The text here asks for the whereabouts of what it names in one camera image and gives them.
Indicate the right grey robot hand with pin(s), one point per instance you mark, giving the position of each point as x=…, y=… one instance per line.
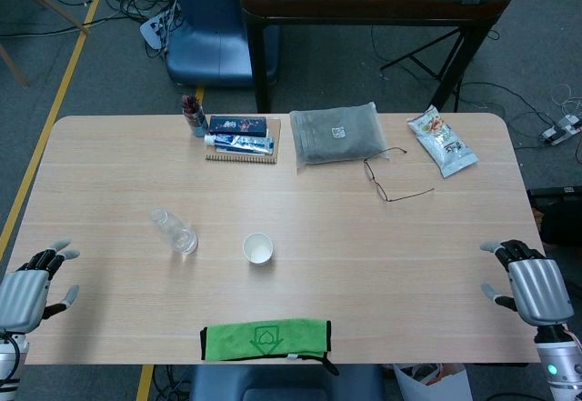
x=538, y=289

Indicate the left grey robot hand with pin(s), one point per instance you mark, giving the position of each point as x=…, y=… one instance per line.
x=23, y=292

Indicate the transparent plastic bottle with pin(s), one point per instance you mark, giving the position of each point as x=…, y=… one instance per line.
x=175, y=233

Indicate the blue mobile robot base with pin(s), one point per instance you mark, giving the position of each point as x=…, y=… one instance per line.
x=209, y=33

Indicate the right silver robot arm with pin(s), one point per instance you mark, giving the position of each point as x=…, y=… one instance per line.
x=561, y=360

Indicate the white paper cup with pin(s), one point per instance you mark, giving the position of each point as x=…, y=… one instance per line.
x=257, y=250

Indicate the black equipment case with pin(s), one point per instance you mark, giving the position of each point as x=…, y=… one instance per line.
x=561, y=219

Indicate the white paper bag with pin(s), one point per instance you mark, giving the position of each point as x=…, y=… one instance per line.
x=432, y=387

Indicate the grey power strip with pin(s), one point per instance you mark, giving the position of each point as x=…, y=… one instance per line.
x=561, y=129

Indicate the white snack bag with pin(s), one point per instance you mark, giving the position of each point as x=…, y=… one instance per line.
x=443, y=142

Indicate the thin-framed eyeglasses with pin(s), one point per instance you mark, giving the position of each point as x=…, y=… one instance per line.
x=369, y=170

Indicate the green microfiber cloth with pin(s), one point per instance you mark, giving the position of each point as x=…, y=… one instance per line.
x=263, y=339

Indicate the pen holder with pens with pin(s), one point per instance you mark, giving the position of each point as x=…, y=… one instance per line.
x=195, y=117

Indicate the grey cloth in plastic bag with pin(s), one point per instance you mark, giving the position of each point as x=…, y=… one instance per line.
x=336, y=135

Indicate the brown spiral notebook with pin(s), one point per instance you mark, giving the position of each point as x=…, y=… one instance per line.
x=241, y=156

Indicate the blue white toothpaste tube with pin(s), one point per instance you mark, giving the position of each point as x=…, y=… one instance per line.
x=241, y=143

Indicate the dark blue toothpaste box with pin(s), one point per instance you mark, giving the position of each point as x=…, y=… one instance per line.
x=237, y=125

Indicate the blue robot torso base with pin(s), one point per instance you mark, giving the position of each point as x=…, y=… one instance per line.
x=282, y=385

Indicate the white power strip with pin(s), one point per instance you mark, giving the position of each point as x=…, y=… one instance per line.
x=154, y=30

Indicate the dark wooden mahjong table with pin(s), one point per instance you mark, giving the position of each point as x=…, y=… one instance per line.
x=373, y=5

